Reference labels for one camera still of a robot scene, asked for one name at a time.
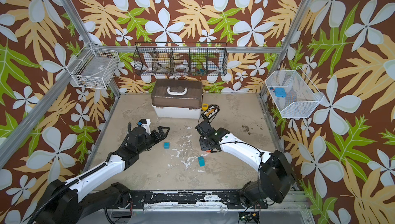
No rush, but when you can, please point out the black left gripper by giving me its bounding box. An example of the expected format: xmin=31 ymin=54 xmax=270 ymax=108
xmin=137 ymin=125 xmax=170 ymax=155

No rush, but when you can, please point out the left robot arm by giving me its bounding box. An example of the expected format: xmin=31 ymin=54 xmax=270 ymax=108
xmin=28 ymin=123 xmax=170 ymax=224

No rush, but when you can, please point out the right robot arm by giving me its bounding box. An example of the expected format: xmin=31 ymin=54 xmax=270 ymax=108
xmin=195 ymin=121 xmax=296 ymax=209

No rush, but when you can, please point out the teal rectangular block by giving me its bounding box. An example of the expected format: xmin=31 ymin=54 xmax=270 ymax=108
xmin=197 ymin=156 xmax=205 ymax=167

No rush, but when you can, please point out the black battery pack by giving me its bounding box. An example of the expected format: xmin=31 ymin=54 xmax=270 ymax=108
xmin=201 ymin=104 xmax=220 ymax=121

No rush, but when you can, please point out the yellow tape measure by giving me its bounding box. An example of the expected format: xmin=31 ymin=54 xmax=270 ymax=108
xmin=201 ymin=103 xmax=209 ymax=111

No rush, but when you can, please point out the white box with brown lid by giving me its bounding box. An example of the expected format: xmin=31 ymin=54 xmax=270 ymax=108
xmin=151 ymin=79 xmax=203 ymax=119

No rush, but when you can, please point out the blue device in basket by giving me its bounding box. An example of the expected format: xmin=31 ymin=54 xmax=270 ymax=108
xmin=274 ymin=87 xmax=287 ymax=98

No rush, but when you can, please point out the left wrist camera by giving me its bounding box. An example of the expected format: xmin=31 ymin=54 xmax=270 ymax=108
xmin=137 ymin=119 xmax=151 ymax=134

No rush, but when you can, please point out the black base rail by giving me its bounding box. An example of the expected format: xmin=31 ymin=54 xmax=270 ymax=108
xmin=130 ymin=189 xmax=268 ymax=210

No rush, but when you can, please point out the black wire basket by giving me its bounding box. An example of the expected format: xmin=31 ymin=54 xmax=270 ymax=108
xmin=132 ymin=42 xmax=228 ymax=76

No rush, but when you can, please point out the white wire basket left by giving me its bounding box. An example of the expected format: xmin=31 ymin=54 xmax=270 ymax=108
xmin=68 ymin=43 xmax=120 ymax=89

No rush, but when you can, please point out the white wire basket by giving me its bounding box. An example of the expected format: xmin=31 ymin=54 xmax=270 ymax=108
xmin=68 ymin=43 xmax=120 ymax=89
xmin=265 ymin=67 xmax=324 ymax=119

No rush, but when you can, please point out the white wire basket right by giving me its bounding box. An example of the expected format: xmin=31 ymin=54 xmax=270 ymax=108
xmin=265 ymin=67 xmax=324 ymax=119

